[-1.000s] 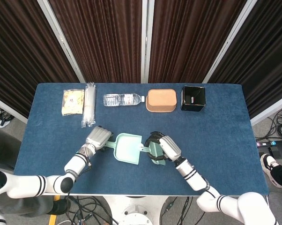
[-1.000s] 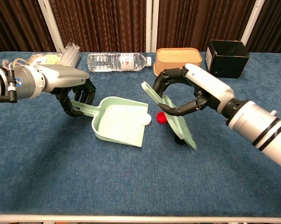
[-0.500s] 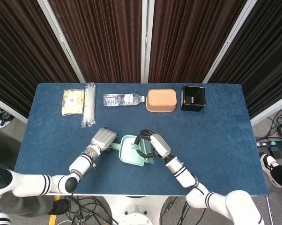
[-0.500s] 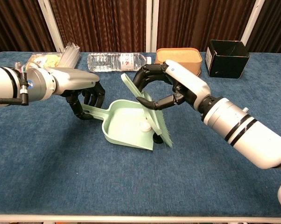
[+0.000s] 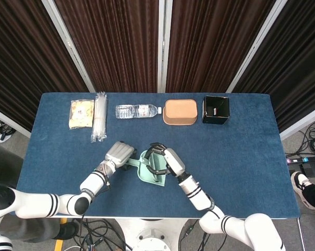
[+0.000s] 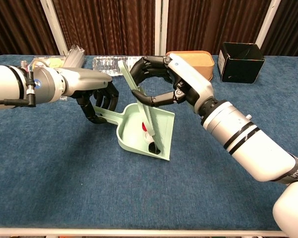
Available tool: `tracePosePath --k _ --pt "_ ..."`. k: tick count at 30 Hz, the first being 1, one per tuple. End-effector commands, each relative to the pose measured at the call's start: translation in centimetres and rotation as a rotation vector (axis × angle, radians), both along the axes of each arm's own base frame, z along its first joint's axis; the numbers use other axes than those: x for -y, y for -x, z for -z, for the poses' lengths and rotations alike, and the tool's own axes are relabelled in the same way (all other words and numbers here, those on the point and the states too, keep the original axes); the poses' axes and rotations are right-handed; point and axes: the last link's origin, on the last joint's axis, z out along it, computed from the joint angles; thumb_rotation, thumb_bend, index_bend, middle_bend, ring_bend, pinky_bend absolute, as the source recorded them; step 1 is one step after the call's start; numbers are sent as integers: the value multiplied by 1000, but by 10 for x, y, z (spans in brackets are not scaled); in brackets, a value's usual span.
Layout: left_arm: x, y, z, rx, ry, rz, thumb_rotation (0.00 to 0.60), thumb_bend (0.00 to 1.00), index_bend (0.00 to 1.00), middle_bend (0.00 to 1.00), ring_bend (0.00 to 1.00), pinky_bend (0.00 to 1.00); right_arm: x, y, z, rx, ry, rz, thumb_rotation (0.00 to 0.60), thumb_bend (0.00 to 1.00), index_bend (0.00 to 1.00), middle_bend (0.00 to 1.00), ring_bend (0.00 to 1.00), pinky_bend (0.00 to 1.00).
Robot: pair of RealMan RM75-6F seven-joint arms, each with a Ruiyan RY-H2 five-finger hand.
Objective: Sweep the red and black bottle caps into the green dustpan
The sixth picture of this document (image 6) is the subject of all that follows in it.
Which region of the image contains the white table frame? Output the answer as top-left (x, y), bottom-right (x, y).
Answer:
top-left (0, 227), bottom-right (288, 237)

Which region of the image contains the bundle of clear wrapped straws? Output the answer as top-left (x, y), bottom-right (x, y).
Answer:
top-left (59, 44), bottom-right (86, 101)

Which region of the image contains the white partition post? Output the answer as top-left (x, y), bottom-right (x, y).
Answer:
top-left (255, 0), bottom-right (281, 45)
top-left (153, 0), bottom-right (168, 56)
top-left (40, 0), bottom-right (68, 56)

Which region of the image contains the dark brown pleated curtain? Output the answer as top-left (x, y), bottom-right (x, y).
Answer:
top-left (261, 0), bottom-right (298, 57)
top-left (52, 0), bottom-right (156, 56)
top-left (0, 0), bottom-right (59, 60)
top-left (166, 0), bottom-right (272, 56)

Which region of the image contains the clear plastic water bottle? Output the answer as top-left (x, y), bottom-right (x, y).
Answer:
top-left (93, 56), bottom-right (142, 76)

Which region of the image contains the black bottle cap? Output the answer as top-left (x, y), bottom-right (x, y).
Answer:
top-left (148, 142), bottom-right (161, 153)

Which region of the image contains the mint green hand brush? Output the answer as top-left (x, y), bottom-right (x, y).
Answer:
top-left (118, 60), bottom-right (166, 153)

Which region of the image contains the black cardboard box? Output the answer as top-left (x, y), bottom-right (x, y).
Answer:
top-left (217, 42), bottom-right (265, 84)

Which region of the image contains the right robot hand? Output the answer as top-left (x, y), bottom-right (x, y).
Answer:
top-left (129, 52), bottom-right (214, 113)

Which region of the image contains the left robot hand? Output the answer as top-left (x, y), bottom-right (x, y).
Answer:
top-left (62, 68), bottom-right (120, 124)

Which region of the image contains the clear bag of yellow snacks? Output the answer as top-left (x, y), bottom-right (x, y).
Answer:
top-left (31, 56), bottom-right (67, 69)

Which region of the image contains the brown kraft paper bowl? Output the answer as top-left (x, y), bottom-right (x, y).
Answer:
top-left (165, 50), bottom-right (215, 81)

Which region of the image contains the mint green dustpan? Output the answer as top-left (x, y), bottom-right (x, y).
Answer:
top-left (93, 103), bottom-right (176, 162)

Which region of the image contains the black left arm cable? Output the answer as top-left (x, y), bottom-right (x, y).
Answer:
top-left (0, 76), bottom-right (37, 108)

